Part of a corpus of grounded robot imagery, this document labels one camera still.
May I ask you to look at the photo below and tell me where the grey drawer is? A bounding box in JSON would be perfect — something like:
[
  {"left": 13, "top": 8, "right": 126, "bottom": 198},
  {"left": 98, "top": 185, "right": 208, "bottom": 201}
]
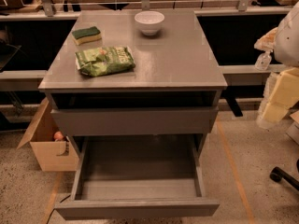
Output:
[
  {"left": 51, "top": 107, "right": 218, "bottom": 136},
  {"left": 55, "top": 134, "right": 219, "bottom": 220}
]

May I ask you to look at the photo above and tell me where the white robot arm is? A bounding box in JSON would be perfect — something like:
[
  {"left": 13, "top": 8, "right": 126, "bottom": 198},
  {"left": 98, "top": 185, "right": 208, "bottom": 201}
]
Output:
[{"left": 254, "top": 2, "right": 299, "bottom": 129}]

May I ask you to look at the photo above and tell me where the grey drawer cabinet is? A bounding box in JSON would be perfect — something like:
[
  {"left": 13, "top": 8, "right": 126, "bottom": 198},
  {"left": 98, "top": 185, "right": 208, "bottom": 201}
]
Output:
[{"left": 37, "top": 9, "right": 228, "bottom": 147}]

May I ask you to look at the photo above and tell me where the grey top drawer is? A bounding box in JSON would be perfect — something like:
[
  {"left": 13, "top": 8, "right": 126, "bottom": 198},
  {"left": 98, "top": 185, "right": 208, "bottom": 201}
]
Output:
[{"left": 51, "top": 107, "right": 218, "bottom": 136}]

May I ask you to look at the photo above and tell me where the clear sanitizer pump bottle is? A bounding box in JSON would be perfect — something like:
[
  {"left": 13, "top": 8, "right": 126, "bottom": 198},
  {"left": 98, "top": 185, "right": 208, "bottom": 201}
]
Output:
[{"left": 254, "top": 51, "right": 272, "bottom": 71}]

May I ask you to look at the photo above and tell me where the cardboard piece right edge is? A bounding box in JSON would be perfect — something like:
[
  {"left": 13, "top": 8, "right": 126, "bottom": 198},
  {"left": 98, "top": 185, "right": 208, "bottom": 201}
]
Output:
[{"left": 286, "top": 111, "right": 299, "bottom": 145}]

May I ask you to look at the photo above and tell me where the white ceramic bowl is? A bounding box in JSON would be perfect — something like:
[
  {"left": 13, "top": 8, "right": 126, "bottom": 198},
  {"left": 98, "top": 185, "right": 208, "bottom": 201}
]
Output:
[{"left": 135, "top": 10, "right": 164, "bottom": 35}]

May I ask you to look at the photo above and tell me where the black office chair base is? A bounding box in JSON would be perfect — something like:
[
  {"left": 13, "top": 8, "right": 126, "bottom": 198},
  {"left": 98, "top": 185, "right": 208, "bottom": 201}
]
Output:
[{"left": 270, "top": 167, "right": 299, "bottom": 191}]

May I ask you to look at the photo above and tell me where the green chip bag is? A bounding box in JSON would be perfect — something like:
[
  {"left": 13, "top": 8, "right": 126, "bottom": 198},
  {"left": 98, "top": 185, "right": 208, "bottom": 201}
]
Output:
[{"left": 75, "top": 47, "right": 135, "bottom": 77}]

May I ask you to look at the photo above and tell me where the green yellow sponge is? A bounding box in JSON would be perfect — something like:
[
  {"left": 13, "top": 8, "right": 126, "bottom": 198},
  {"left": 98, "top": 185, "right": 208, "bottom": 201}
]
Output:
[{"left": 72, "top": 26, "right": 102, "bottom": 45}]

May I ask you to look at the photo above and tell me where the orange round object in box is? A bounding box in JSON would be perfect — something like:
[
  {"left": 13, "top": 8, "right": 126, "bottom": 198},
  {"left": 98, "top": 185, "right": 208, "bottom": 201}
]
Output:
[{"left": 53, "top": 132, "right": 64, "bottom": 141}]

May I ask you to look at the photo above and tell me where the cardboard box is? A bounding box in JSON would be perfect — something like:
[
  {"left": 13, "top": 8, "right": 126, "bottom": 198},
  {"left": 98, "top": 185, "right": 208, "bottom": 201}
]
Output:
[{"left": 18, "top": 98, "right": 78, "bottom": 172}]

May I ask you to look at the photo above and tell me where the black floor cable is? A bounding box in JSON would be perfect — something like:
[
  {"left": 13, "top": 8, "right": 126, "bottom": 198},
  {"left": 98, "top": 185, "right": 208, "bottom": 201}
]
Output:
[{"left": 45, "top": 193, "right": 72, "bottom": 224}]

